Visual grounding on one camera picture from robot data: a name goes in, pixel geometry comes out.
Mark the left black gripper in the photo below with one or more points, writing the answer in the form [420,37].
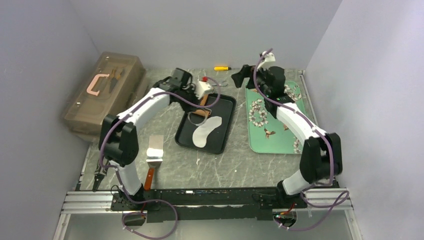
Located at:
[192,90]

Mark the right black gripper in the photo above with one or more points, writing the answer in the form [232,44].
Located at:
[248,72]

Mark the wooden double-ended dough roller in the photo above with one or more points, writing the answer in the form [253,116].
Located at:
[203,106]

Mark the metal ring cutter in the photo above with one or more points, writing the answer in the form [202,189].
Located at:
[199,116]

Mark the black baking tray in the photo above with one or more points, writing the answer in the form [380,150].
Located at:
[216,141]

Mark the white dough ball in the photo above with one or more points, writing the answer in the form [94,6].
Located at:
[201,133]

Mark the metal spatula orange handle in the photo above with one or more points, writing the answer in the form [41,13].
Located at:
[154,158]

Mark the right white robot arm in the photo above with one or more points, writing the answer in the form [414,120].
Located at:
[321,156]

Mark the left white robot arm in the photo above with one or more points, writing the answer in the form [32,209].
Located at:
[119,144]

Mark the yellow screwdriver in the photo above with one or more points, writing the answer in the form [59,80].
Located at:
[222,68]

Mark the silver wrench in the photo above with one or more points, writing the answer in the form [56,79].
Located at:
[223,83]

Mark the green floral tray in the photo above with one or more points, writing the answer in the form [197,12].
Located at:
[266,134]

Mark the translucent brown toolbox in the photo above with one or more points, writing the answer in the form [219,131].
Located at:
[115,84]

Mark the black pliers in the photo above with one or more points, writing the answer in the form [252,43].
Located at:
[99,175]

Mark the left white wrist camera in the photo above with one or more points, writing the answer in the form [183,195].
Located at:
[202,88]

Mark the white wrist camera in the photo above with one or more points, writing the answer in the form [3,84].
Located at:
[267,60]
[202,88]

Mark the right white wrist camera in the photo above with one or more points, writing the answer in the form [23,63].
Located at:
[267,60]

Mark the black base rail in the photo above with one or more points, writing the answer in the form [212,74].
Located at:
[260,203]

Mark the aluminium frame rail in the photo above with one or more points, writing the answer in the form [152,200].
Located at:
[87,202]

